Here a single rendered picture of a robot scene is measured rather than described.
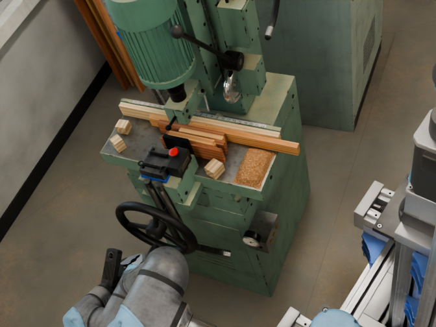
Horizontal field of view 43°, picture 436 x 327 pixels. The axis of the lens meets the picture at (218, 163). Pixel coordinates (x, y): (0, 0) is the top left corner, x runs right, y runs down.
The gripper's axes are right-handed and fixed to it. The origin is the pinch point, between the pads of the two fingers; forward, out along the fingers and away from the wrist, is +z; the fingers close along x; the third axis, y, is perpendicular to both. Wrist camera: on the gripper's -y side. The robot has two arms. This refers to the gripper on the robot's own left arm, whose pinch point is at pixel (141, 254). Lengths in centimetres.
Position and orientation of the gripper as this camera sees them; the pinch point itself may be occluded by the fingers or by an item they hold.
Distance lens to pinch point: 188.4
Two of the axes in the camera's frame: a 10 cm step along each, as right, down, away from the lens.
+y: 0.4, 9.0, 4.4
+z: 4.7, -4.1, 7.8
